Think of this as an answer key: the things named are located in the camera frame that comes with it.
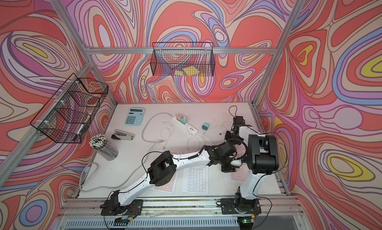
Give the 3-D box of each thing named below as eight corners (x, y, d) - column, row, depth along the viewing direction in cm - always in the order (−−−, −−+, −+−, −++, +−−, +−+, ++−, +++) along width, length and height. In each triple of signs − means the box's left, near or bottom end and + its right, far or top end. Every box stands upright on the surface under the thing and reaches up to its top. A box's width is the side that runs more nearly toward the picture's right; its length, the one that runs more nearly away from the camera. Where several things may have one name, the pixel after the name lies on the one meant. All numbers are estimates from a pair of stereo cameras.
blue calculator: (126, 125, 108) (124, 122, 106) (131, 110, 118) (130, 107, 115) (140, 125, 108) (139, 122, 106) (144, 110, 118) (143, 107, 115)
